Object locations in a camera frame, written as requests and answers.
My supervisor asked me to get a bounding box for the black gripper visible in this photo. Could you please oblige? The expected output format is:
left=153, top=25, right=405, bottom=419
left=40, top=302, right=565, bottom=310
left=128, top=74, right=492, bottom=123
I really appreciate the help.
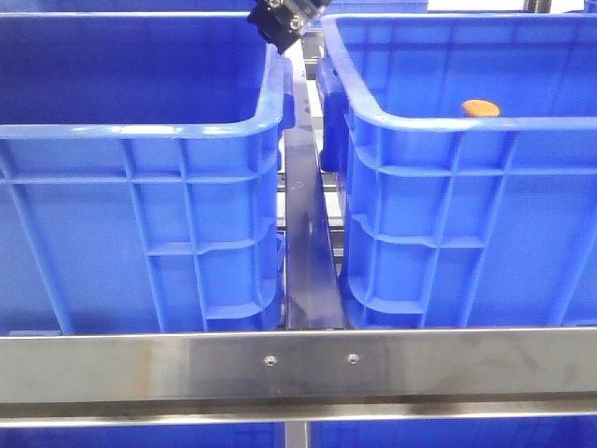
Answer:
left=247, top=0, right=329, bottom=54

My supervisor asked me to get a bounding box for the yellow mushroom push button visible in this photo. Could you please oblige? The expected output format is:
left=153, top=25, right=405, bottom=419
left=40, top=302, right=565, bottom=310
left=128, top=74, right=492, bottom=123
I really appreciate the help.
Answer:
left=462, top=99, right=501, bottom=118

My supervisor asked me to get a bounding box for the blue plastic crate left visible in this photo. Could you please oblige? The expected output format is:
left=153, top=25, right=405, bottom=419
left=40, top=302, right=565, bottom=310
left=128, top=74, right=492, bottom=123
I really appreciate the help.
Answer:
left=1, top=12, right=294, bottom=336

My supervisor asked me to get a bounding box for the blue plastic crate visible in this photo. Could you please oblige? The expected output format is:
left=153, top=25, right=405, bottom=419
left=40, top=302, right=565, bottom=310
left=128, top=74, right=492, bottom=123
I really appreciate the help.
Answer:
left=1, top=12, right=294, bottom=336
left=319, top=13, right=596, bottom=329

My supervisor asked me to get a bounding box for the blue plastic crate right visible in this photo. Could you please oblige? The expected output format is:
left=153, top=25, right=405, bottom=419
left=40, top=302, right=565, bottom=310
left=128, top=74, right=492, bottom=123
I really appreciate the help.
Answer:
left=319, top=13, right=596, bottom=329

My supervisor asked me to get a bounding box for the blue crate lower left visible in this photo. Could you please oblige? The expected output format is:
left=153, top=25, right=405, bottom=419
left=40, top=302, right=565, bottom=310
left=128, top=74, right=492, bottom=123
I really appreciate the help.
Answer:
left=1, top=423, right=285, bottom=447

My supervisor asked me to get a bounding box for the blue crate lower right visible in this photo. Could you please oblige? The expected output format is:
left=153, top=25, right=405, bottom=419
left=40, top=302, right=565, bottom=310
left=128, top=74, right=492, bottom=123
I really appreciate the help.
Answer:
left=311, top=416, right=596, bottom=448

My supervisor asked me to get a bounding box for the stainless steel front rail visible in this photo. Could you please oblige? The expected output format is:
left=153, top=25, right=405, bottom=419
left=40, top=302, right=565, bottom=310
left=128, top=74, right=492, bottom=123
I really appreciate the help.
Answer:
left=1, top=328, right=596, bottom=427

